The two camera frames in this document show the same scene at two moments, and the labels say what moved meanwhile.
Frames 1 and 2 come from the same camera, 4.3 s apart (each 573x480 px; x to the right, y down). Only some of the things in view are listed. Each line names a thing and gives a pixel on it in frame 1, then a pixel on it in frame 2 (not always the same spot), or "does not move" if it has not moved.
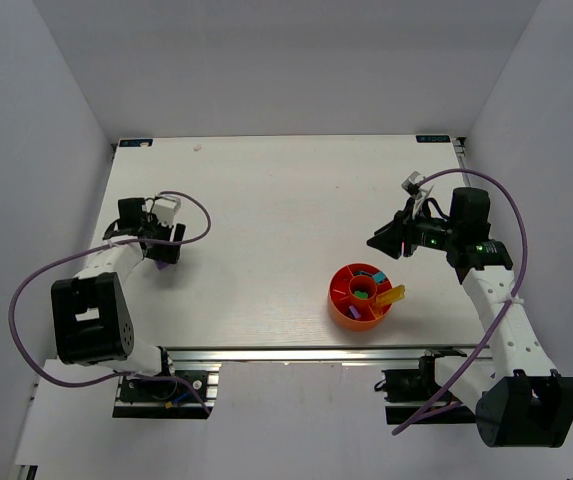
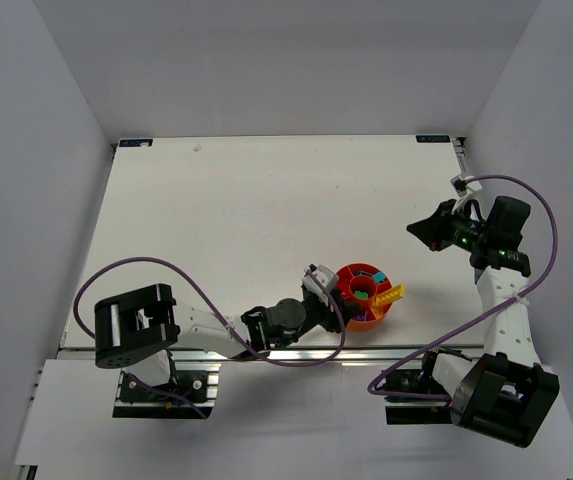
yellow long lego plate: (390, 296) does not move
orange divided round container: (352, 294) does not move
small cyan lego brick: (379, 277) does not move
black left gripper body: (167, 248) -> (332, 305)
